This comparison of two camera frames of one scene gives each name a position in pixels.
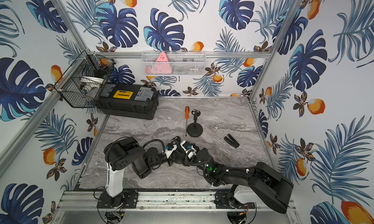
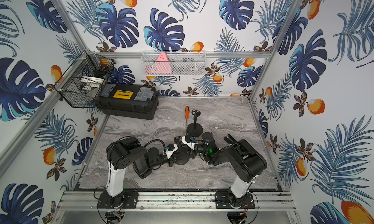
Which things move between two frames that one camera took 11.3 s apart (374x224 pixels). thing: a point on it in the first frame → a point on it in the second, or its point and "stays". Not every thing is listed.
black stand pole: [196, 113] stays
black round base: [194, 129] stays
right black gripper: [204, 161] → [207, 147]
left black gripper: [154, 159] stays
